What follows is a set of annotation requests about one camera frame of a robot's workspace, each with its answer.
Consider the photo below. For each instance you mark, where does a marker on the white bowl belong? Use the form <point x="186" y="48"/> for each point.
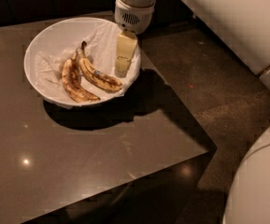
<point x="56" y="34"/>

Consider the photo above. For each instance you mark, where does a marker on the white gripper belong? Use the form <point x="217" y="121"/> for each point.
<point x="131" y="19"/>

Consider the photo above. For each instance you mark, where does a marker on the spotted banana with sticker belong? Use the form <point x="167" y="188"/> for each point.
<point x="96" y="77"/>

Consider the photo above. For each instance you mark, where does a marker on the left spotted banana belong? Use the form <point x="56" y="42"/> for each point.
<point x="71" y="83"/>

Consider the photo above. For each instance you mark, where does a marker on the white paper napkin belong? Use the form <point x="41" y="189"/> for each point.
<point x="105" y="52"/>

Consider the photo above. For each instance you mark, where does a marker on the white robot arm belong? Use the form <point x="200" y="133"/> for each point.
<point x="230" y="102"/>

